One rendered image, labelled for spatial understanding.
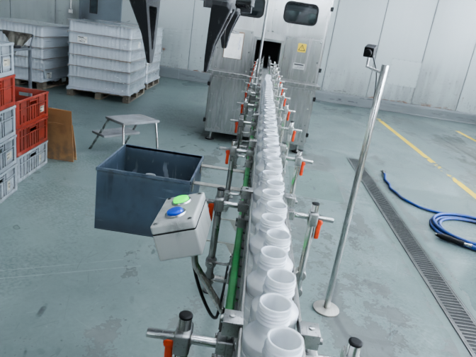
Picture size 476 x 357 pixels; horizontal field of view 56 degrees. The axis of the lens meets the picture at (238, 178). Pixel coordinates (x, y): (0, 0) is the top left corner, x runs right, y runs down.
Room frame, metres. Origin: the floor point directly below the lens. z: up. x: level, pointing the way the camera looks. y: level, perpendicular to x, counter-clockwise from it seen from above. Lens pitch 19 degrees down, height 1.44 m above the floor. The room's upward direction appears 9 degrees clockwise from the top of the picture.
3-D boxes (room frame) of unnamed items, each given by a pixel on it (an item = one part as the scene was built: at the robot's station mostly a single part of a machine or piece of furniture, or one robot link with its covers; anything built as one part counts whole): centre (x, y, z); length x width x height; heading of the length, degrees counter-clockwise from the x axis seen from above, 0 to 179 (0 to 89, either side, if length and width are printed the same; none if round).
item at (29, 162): (3.57, 1.95, 0.11); 0.61 x 0.41 x 0.22; 2
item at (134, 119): (4.48, 1.23, 0.21); 0.61 x 0.47 x 0.41; 53
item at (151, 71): (9.32, 2.54, 0.59); 1.25 x 1.03 x 1.17; 1
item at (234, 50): (5.58, 0.29, 1.22); 0.23 x 0.03 x 0.32; 89
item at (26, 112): (3.58, 1.95, 0.55); 0.61 x 0.41 x 0.22; 2
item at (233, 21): (0.96, 0.08, 1.44); 0.07 x 0.07 x 0.09; 89
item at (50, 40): (7.84, 3.85, 0.50); 1.23 x 1.05 x 1.00; 178
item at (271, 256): (0.54, -0.06, 1.08); 0.06 x 0.06 x 0.17
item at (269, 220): (0.66, -0.06, 1.08); 0.06 x 0.06 x 0.17
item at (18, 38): (5.59, 2.93, 0.85); 0.36 x 0.12 x 0.27; 89
